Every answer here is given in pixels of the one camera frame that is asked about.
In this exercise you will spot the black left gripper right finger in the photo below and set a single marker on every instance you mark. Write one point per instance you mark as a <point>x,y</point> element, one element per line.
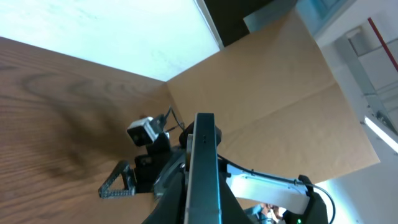
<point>231,211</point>

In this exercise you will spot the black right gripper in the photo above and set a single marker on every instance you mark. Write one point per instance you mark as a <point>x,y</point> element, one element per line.
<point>152,174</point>

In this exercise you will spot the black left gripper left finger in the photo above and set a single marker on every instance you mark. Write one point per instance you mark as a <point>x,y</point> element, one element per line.
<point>169,207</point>

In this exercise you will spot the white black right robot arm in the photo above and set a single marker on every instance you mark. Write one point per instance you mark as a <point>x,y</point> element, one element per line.
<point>301,200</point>

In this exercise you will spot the brown cardboard panel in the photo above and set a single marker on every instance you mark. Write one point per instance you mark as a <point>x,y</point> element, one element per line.
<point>278,106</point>

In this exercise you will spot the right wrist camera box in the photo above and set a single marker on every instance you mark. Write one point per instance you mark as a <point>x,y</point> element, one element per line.
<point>145,131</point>

